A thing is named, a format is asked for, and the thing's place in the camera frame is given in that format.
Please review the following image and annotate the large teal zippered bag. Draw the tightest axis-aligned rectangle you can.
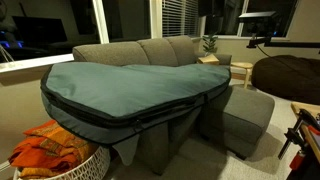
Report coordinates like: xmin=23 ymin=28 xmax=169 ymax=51
xmin=39 ymin=61 xmax=232 ymax=167

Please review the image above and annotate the light wooden box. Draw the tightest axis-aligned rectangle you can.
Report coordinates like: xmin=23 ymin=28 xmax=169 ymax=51
xmin=197 ymin=54 xmax=221 ymax=66

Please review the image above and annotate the small green potted plant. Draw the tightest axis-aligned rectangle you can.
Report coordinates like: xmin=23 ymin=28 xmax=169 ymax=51
xmin=202 ymin=33 xmax=219 ymax=57

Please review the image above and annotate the white window blind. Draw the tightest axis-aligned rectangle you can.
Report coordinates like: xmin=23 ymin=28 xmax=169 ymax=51
xmin=161 ymin=0 xmax=200 ymax=38

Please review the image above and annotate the round wooden stool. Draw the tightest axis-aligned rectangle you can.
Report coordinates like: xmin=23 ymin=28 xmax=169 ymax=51
xmin=230 ymin=61 xmax=254 ymax=90

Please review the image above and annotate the grey fabric sofa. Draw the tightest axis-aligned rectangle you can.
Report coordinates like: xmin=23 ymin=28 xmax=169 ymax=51
xmin=72 ymin=34 xmax=276 ymax=176

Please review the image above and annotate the dark brown beanbag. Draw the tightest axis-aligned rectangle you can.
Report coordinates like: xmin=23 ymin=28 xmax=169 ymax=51
xmin=250 ymin=54 xmax=320 ymax=106

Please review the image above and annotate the white basket with orange cloth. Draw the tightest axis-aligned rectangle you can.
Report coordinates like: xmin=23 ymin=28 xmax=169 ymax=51
xmin=8 ymin=119 xmax=100 ymax=179

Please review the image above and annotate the black flat screen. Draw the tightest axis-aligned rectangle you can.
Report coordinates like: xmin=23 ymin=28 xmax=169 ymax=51
xmin=12 ymin=15 xmax=69 ymax=49

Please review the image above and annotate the black bar clamp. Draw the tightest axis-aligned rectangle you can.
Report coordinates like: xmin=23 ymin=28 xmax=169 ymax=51
xmin=278 ymin=109 xmax=320 ymax=161

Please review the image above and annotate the wooden workbench top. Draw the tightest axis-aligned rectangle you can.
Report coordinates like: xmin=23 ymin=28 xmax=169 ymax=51
xmin=290 ymin=101 xmax=320 ymax=164

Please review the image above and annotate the red clamp handle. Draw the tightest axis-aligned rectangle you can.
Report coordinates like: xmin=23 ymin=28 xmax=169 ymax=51
xmin=289 ymin=149 xmax=307 ymax=172

